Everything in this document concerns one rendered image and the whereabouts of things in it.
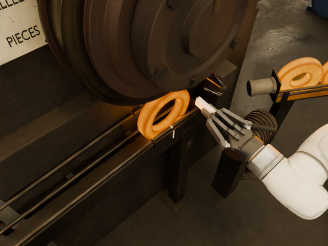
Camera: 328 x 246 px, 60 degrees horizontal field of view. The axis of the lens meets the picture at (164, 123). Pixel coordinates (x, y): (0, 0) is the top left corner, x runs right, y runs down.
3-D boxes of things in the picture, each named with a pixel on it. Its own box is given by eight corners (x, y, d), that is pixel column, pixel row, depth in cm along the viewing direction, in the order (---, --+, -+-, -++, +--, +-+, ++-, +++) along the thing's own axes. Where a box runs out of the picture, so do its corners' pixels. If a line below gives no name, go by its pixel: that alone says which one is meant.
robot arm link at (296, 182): (255, 186, 81) (285, 156, 84) (300, 230, 75) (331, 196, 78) (264, 175, 71) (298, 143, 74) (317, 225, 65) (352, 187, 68)
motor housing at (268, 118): (204, 187, 151) (221, 130, 107) (232, 163, 159) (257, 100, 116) (223, 205, 145) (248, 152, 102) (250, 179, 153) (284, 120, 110)
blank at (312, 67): (280, 60, 95) (283, 67, 93) (327, 53, 95) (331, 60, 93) (271, 91, 108) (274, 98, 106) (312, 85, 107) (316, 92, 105)
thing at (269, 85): (245, 88, 106) (247, 76, 102) (269, 84, 106) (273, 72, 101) (250, 100, 103) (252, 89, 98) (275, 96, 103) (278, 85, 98)
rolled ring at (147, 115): (192, 78, 80) (184, 72, 82) (142, 112, 73) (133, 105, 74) (188, 117, 95) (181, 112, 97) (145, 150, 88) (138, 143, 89)
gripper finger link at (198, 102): (212, 117, 87) (210, 118, 87) (196, 102, 89) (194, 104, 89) (214, 112, 84) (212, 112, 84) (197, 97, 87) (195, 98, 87)
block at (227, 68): (192, 107, 111) (197, 60, 91) (206, 97, 114) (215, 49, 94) (212, 124, 106) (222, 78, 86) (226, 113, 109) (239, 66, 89)
